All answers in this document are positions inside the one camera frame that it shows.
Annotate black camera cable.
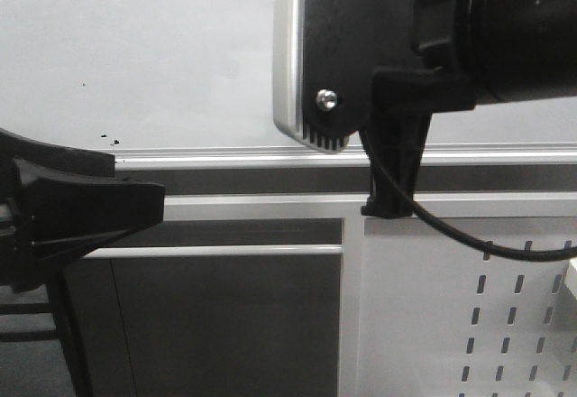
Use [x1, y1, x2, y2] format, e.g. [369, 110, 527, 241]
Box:
[359, 126, 577, 263]

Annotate white upper plastic tray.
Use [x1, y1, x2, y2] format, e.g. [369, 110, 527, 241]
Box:
[557, 258, 577, 301]

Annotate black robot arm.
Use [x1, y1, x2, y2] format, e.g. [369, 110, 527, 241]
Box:
[410, 0, 576, 104]

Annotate white pegboard stand frame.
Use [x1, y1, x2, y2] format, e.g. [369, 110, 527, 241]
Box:
[78, 194, 576, 396]

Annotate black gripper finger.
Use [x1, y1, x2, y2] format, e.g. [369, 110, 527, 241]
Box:
[8, 159, 165, 291]
[1, 129, 114, 177]

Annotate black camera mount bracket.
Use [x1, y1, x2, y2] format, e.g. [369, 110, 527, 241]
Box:
[300, 0, 474, 218]

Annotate white whiteboard with aluminium frame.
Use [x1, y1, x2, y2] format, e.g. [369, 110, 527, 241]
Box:
[0, 0, 577, 171]

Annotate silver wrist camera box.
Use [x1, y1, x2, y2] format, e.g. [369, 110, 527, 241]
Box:
[272, 0, 348, 154]

